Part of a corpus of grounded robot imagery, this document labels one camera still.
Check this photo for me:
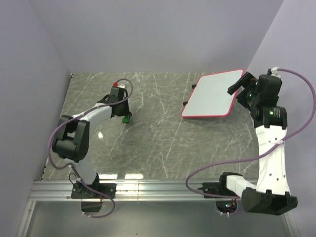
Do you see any green whiteboard eraser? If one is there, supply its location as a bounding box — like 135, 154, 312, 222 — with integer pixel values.
122, 116, 130, 124

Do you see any pink framed whiteboard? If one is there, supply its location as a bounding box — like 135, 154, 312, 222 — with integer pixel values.
181, 69, 244, 119

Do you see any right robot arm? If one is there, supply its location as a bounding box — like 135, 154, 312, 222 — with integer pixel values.
218, 72, 298, 215

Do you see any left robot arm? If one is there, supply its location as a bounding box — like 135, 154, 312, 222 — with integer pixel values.
51, 83, 132, 198

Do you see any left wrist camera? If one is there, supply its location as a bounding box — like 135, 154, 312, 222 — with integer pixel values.
112, 82, 125, 90

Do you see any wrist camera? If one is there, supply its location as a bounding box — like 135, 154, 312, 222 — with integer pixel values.
267, 67, 282, 79
112, 82, 125, 90

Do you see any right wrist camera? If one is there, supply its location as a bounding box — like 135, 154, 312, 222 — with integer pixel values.
267, 67, 282, 79

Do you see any whiteboard wire stand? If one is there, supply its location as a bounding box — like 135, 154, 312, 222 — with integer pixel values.
183, 84, 197, 107

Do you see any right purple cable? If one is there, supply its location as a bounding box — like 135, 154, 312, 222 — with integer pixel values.
185, 67, 316, 215

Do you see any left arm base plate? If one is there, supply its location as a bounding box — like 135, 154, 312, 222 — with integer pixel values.
71, 182, 117, 199

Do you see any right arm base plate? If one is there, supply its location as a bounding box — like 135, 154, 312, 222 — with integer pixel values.
198, 182, 226, 196

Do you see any aluminium mounting rail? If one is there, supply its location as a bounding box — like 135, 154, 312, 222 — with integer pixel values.
28, 179, 208, 202

